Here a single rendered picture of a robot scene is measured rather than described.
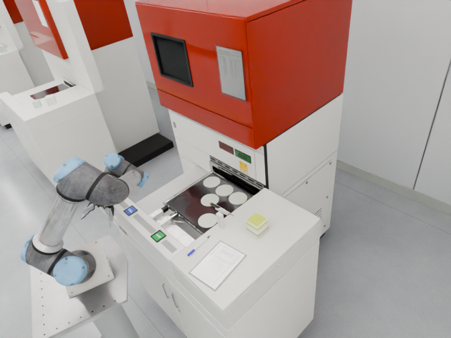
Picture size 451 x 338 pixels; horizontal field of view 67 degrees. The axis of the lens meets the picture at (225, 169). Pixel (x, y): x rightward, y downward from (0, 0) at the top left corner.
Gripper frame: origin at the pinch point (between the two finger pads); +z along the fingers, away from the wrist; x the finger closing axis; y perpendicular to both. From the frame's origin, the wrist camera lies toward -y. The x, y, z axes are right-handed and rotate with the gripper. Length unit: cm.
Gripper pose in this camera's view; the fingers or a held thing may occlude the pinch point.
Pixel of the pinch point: (95, 223)
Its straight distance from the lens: 180.4
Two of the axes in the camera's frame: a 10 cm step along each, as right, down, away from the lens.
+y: 1.0, -2.4, -9.7
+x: 9.7, 2.5, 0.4
